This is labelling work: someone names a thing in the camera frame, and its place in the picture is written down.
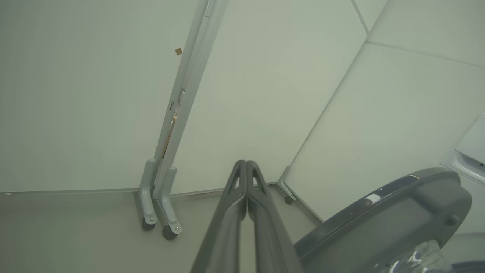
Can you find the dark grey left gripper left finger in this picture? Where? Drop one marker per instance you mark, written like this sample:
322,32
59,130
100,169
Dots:
227,227

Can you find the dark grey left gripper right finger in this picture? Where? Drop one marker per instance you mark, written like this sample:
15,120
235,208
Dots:
271,235

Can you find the black round glass washer door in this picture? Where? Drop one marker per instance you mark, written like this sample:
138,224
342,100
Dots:
379,227

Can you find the white front-load washing machine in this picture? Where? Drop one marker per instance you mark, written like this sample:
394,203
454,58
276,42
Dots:
473,197

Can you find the grey metal leg with caster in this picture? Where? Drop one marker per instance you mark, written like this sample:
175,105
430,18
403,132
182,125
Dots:
284,187
146,201
168,212

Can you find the white partition panel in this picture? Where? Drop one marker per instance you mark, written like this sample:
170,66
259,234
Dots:
257,94
75,94
379,132

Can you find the small brown square tag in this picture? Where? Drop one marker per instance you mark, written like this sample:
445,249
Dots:
178,51

